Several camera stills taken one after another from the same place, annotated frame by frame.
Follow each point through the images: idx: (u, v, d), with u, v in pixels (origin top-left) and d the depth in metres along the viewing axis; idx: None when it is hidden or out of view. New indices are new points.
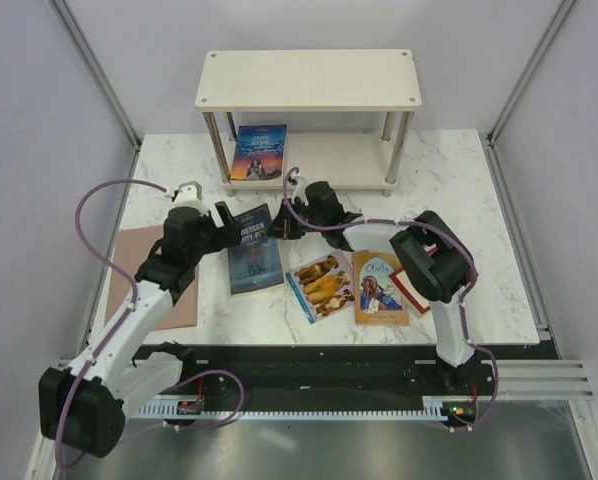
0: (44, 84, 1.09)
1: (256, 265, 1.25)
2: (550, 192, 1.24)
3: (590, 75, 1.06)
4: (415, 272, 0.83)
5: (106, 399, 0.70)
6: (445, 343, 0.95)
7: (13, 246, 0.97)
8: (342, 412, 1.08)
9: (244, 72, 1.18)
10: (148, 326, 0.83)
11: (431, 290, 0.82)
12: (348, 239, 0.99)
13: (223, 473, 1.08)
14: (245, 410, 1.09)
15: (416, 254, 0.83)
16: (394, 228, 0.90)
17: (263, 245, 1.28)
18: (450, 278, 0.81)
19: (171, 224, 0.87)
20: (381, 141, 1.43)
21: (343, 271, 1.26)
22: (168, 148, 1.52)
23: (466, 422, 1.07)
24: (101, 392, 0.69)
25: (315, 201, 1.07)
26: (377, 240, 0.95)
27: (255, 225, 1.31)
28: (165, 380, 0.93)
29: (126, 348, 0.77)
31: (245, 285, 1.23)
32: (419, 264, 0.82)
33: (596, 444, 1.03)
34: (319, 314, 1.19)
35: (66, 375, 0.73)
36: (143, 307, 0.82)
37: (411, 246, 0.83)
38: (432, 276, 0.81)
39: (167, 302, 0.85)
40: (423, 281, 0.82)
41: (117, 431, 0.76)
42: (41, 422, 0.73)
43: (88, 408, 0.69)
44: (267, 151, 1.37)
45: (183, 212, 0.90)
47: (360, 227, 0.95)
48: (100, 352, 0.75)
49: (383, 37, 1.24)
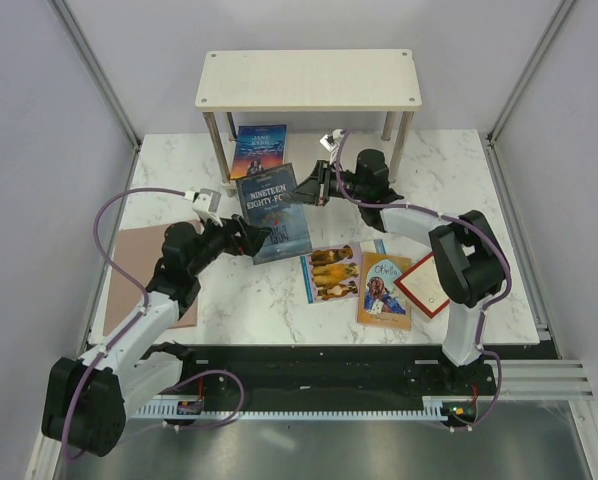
0: (44, 83, 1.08)
1: (279, 233, 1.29)
2: (550, 192, 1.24)
3: (591, 75, 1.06)
4: (447, 269, 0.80)
5: (114, 392, 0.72)
6: (454, 343, 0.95)
7: (13, 245, 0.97)
8: (342, 412, 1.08)
9: (244, 71, 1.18)
10: (156, 333, 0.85)
11: (458, 291, 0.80)
12: (383, 219, 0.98)
13: (223, 473, 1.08)
14: (246, 410, 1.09)
15: (454, 253, 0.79)
16: (436, 221, 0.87)
17: (284, 210, 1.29)
18: (482, 283, 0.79)
19: (169, 246, 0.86)
20: (381, 140, 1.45)
21: (354, 264, 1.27)
22: (168, 148, 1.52)
23: (466, 422, 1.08)
24: (112, 383, 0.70)
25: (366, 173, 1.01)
26: (414, 228, 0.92)
27: (274, 188, 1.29)
28: (164, 379, 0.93)
29: (135, 348, 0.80)
31: (269, 254, 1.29)
32: (454, 264, 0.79)
33: (596, 445, 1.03)
34: (319, 296, 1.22)
35: (78, 365, 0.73)
36: (154, 312, 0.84)
37: (451, 243, 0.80)
38: (464, 278, 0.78)
39: (174, 312, 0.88)
40: (453, 281, 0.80)
41: (115, 430, 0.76)
42: (43, 415, 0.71)
43: (99, 398, 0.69)
44: (267, 150, 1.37)
45: (181, 230, 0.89)
47: (399, 209, 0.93)
48: (112, 347, 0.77)
49: (383, 37, 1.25)
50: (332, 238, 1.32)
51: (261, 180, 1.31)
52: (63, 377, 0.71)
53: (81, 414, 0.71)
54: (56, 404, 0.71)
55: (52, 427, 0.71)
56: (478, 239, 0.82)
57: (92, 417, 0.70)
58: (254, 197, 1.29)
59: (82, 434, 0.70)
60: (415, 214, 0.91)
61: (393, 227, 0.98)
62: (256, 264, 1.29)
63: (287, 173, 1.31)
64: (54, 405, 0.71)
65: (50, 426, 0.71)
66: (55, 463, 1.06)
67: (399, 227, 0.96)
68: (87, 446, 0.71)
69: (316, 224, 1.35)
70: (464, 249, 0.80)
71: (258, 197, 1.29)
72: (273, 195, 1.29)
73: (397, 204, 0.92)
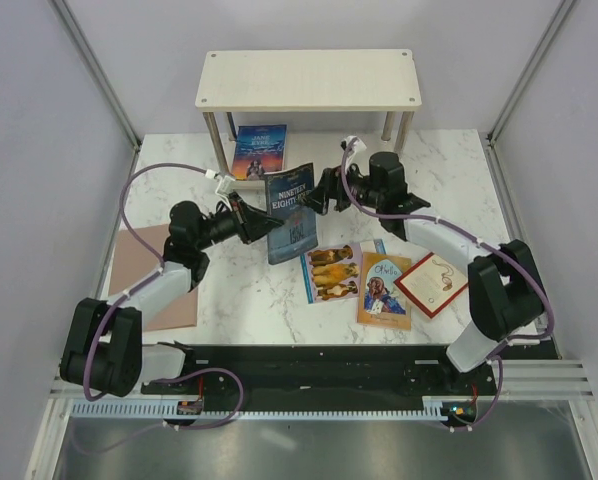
0: (44, 84, 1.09)
1: (297, 232, 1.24)
2: (550, 192, 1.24)
3: (591, 75, 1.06)
4: (483, 304, 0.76)
5: (137, 330, 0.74)
6: (463, 353, 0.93)
7: (13, 246, 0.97)
8: (342, 412, 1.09)
9: (243, 71, 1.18)
10: (169, 295, 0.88)
11: (491, 325, 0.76)
12: (407, 229, 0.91)
13: (222, 474, 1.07)
14: (245, 410, 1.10)
15: (494, 288, 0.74)
16: (474, 248, 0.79)
17: (304, 209, 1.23)
18: (518, 320, 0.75)
19: (175, 227, 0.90)
20: (381, 141, 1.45)
21: (354, 263, 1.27)
22: (169, 148, 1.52)
23: (466, 422, 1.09)
24: (135, 317, 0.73)
25: (380, 174, 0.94)
26: (444, 249, 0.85)
27: (302, 187, 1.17)
28: (168, 368, 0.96)
29: (156, 298, 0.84)
31: (286, 254, 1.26)
32: (493, 301, 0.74)
33: (596, 444, 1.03)
34: (319, 296, 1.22)
35: (101, 304, 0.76)
36: (170, 275, 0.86)
37: (492, 278, 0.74)
38: (501, 317, 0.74)
39: (187, 280, 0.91)
40: (488, 316, 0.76)
41: (133, 375, 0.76)
42: (64, 353, 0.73)
43: (121, 333, 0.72)
44: (267, 150, 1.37)
45: (187, 211, 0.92)
47: (428, 224, 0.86)
48: (134, 292, 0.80)
49: (383, 37, 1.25)
50: (332, 238, 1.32)
51: (291, 177, 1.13)
52: (88, 314, 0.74)
53: (103, 353, 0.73)
54: (80, 340, 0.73)
55: (71, 367, 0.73)
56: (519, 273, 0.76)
57: (114, 353, 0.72)
58: (282, 196, 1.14)
59: (104, 373, 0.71)
60: (445, 230, 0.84)
61: (416, 238, 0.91)
62: (256, 264, 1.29)
63: (312, 172, 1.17)
64: (76, 343, 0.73)
65: (70, 366, 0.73)
66: (55, 463, 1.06)
67: (424, 240, 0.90)
68: (106, 387, 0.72)
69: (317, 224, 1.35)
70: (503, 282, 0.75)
71: (285, 196, 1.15)
72: (300, 195, 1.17)
73: (425, 216, 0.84)
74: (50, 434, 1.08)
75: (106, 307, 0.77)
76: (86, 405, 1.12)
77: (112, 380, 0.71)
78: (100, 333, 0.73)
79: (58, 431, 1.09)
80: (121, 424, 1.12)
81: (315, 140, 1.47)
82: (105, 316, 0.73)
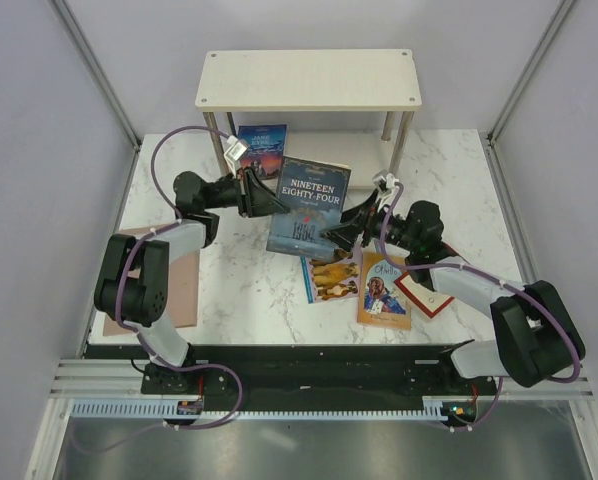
0: (44, 85, 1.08)
1: (304, 231, 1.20)
2: (550, 192, 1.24)
3: (591, 75, 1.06)
4: (511, 347, 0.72)
5: (166, 260, 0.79)
6: (466, 361, 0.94)
7: (12, 247, 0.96)
8: (343, 412, 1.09)
9: (243, 71, 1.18)
10: (187, 243, 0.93)
11: (520, 370, 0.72)
12: (433, 277, 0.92)
13: (223, 473, 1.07)
14: (243, 410, 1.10)
15: (521, 331, 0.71)
16: (497, 289, 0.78)
17: (322, 212, 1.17)
18: (552, 366, 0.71)
19: (181, 197, 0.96)
20: (381, 140, 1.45)
21: (354, 264, 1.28)
22: (168, 148, 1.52)
23: (466, 422, 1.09)
24: (163, 248, 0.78)
25: (418, 227, 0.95)
26: (471, 292, 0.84)
27: (323, 186, 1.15)
28: (177, 348, 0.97)
29: (177, 242, 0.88)
31: (284, 246, 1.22)
32: (520, 345, 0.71)
33: (596, 444, 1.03)
34: (319, 296, 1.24)
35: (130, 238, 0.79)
36: (189, 225, 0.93)
37: (517, 320, 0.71)
38: (531, 364, 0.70)
39: (202, 234, 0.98)
40: (517, 361, 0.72)
41: (161, 305, 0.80)
42: (97, 282, 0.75)
43: (153, 261, 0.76)
44: (267, 151, 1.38)
45: (189, 180, 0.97)
47: (454, 272, 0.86)
48: (161, 233, 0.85)
49: (383, 37, 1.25)
50: None
51: (311, 170, 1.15)
52: (119, 247, 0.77)
53: (133, 282, 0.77)
54: (112, 269, 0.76)
55: (102, 296, 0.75)
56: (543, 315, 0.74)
57: (147, 279, 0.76)
58: (296, 184, 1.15)
59: (136, 298, 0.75)
60: (470, 276, 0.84)
61: (443, 286, 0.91)
62: (257, 264, 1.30)
63: (343, 176, 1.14)
64: (109, 271, 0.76)
65: (102, 295, 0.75)
66: (55, 463, 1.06)
67: (450, 287, 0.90)
68: (138, 313, 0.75)
69: None
70: (529, 325, 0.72)
71: (299, 186, 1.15)
72: (318, 193, 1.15)
73: (450, 264, 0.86)
74: (50, 434, 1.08)
75: (135, 243, 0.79)
76: (86, 405, 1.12)
77: (144, 303, 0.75)
78: (130, 263, 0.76)
79: (58, 431, 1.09)
80: (121, 424, 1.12)
81: (315, 139, 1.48)
82: (136, 247, 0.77)
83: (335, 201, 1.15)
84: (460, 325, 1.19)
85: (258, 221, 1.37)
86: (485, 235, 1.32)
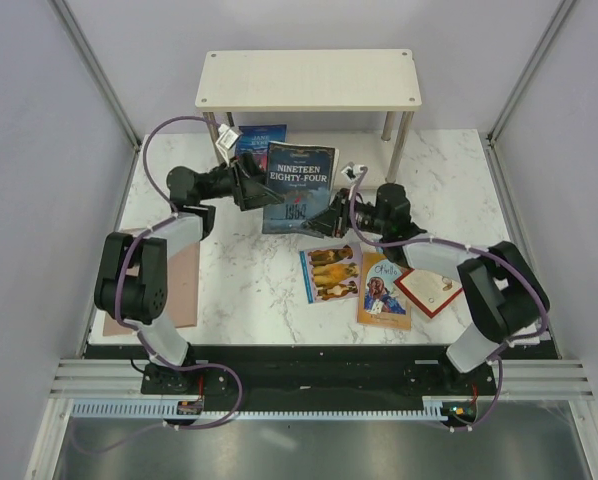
0: (45, 85, 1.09)
1: (296, 211, 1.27)
2: (550, 192, 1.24)
3: (590, 76, 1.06)
4: (480, 305, 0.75)
5: (165, 258, 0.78)
6: (461, 353, 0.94)
7: (13, 246, 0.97)
8: (342, 412, 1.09)
9: (242, 71, 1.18)
10: (185, 236, 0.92)
11: (492, 326, 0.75)
12: (407, 254, 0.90)
13: (223, 473, 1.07)
14: (243, 410, 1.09)
15: (488, 287, 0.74)
16: (464, 253, 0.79)
17: (310, 191, 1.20)
18: (519, 320, 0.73)
19: (176, 193, 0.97)
20: (381, 141, 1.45)
21: (354, 264, 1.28)
22: (169, 149, 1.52)
23: (466, 422, 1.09)
24: (162, 245, 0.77)
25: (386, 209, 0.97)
26: (440, 262, 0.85)
27: (309, 168, 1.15)
28: (176, 345, 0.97)
29: (175, 237, 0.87)
31: (280, 227, 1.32)
32: (489, 300, 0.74)
33: (595, 444, 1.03)
34: (319, 296, 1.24)
35: (127, 236, 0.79)
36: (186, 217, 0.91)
37: (483, 277, 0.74)
38: (498, 314, 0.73)
39: (199, 226, 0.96)
40: (488, 318, 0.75)
41: (162, 302, 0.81)
42: (96, 281, 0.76)
43: (151, 258, 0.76)
44: (267, 151, 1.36)
45: (180, 177, 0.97)
47: (422, 245, 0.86)
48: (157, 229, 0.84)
49: (383, 37, 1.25)
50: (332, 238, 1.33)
51: (297, 154, 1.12)
52: (117, 245, 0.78)
53: (132, 279, 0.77)
54: (111, 268, 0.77)
55: (102, 295, 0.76)
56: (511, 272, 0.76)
57: (146, 277, 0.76)
58: (281, 168, 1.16)
59: (136, 296, 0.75)
60: (440, 247, 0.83)
61: (416, 262, 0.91)
62: (257, 264, 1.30)
63: (328, 155, 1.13)
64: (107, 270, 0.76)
65: (102, 293, 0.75)
66: (55, 463, 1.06)
67: (424, 262, 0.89)
68: (138, 311, 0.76)
69: None
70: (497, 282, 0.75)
71: (287, 171, 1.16)
72: (304, 175, 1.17)
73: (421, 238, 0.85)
74: (50, 433, 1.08)
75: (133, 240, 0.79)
76: (86, 405, 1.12)
77: (143, 303, 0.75)
78: (128, 261, 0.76)
79: (58, 431, 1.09)
80: (121, 425, 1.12)
81: (316, 138, 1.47)
82: (133, 245, 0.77)
83: (321, 180, 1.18)
84: (460, 325, 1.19)
85: (258, 221, 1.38)
86: (484, 233, 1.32)
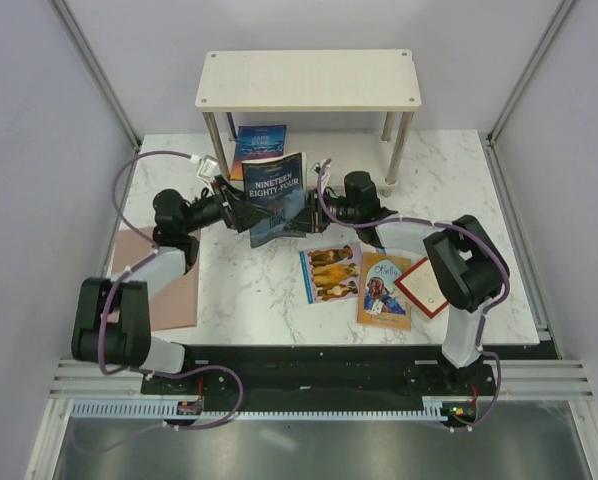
0: (44, 85, 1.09)
1: (277, 218, 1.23)
2: (550, 192, 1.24)
3: (590, 76, 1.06)
4: (445, 275, 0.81)
5: (144, 302, 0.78)
6: (453, 345, 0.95)
7: (13, 246, 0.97)
8: (342, 412, 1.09)
9: (242, 72, 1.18)
10: (167, 272, 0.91)
11: (458, 295, 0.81)
12: (380, 235, 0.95)
13: (223, 474, 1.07)
14: (243, 410, 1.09)
15: (451, 258, 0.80)
16: (429, 229, 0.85)
17: (287, 197, 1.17)
18: (481, 286, 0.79)
19: (160, 218, 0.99)
20: (381, 141, 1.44)
21: (353, 264, 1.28)
22: (169, 149, 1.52)
23: (466, 422, 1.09)
24: (140, 290, 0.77)
25: (354, 192, 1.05)
26: (410, 239, 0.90)
27: (282, 177, 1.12)
28: (169, 359, 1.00)
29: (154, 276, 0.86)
31: (266, 236, 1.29)
32: (452, 269, 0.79)
33: (595, 444, 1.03)
34: (319, 296, 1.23)
35: (104, 282, 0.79)
36: (167, 253, 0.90)
37: (446, 248, 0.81)
38: (461, 282, 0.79)
39: (182, 260, 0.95)
40: (453, 287, 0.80)
41: (144, 347, 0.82)
42: (74, 333, 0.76)
43: (130, 305, 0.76)
44: (267, 151, 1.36)
45: (167, 206, 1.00)
47: (392, 224, 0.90)
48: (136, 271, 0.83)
49: (383, 37, 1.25)
50: (332, 238, 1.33)
51: (270, 169, 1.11)
52: (93, 293, 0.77)
53: (112, 327, 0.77)
54: (89, 318, 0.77)
55: (84, 345, 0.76)
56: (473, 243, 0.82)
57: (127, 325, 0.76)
58: (258, 185, 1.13)
59: (117, 346, 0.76)
60: (408, 225, 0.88)
61: (389, 241, 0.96)
62: (257, 264, 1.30)
63: (297, 160, 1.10)
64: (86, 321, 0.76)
65: (81, 344, 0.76)
66: (55, 463, 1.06)
67: (396, 241, 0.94)
68: (120, 360, 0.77)
69: None
70: (460, 253, 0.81)
71: (264, 187, 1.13)
72: (279, 185, 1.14)
73: (391, 219, 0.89)
74: (50, 433, 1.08)
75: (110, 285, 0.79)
76: (86, 405, 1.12)
77: (125, 353, 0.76)
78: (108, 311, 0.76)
79: (58, 431, 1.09)
80: (121, 425, 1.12)
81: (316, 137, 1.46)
82: (112, 291, 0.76)
83: (295, 183, 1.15)
84: None
85: None
86: None
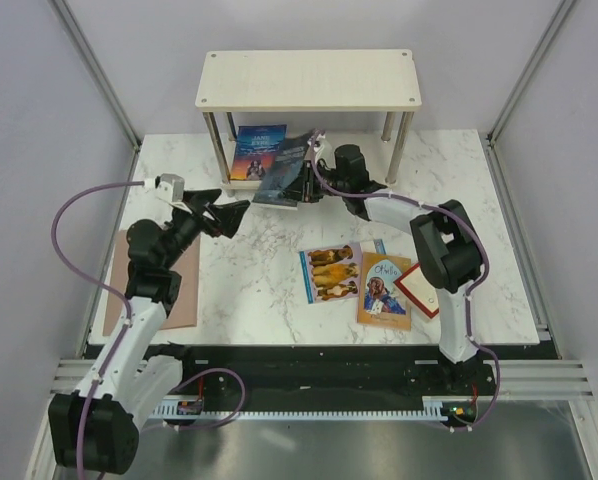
0: (44, 85, 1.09)
1: (277, 180, 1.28)
2: (550, 192, 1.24)
3: (590, 76, 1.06)
4: (426, 255, 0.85)
5: (120, 414, 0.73)
6: (447, 340, 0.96)
7: (12, 245, 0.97)
8: (342, 412, 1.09)
9: (242, 71, 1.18)
10: (147, 339, 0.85)
11: (436, 275, 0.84)
12: (368, 208, 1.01)
13: (223, 474, 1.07)
14: (244, 410, 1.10)
15: (434, 240, 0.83)
16: (417, 209, 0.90)
17: (292, 164, 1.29)
18: (459, 268, 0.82)
19: (135, 251, 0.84)
20: (381, 141, 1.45)
21: (354, 264, 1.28)
22: (169, 149, 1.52)
23: (466, 422, 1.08)
24: (114, 408, 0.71)
25: (344, 164, 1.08)
26: (395, 216, 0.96)
27: (294, 149, 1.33)
28: (169, 382, 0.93)
29: (131, 357, 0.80)
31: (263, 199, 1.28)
32: (432, 250, 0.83)
33: (596, 445, 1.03)
34: (319, 296, 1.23)
35: (75, 398, 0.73)
36: (139, 321, 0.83)
37: (430, 230, 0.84)
38: (441, 263, 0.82)
39: (162, 313, 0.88)
40: (432, 267, 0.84)
41: (133, 443, 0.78)
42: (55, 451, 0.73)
43: (104, 427, 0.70)
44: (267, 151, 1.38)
45: (138, 234, 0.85)
47: (381, 199, 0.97)
48: (106, 370, 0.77)
49: (383, 37, 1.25)
50: (332, 238, 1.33)
51: (291, 141, 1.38)
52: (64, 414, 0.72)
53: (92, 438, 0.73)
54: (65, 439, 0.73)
55: (67, 458, 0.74)
56: (456, 226, 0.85)
57: (104, 441, 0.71)
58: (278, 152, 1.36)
59: (99, 456, 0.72)
60: (396, 203, 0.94)
61: (377, 215, 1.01)
62: (256, 264, 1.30)
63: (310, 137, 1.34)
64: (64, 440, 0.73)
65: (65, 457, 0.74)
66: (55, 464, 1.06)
67: (382, 215, 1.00)
68: (106, 466, 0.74)
69: (316, 224, 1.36)
70: (442, 236, 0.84)
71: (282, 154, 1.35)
72: (290, 154, 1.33)
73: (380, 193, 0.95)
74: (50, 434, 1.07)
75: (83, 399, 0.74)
76: None
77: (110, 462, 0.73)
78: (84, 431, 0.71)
79: None
80: None
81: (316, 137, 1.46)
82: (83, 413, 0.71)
83: (302, 155, 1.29)
84: None
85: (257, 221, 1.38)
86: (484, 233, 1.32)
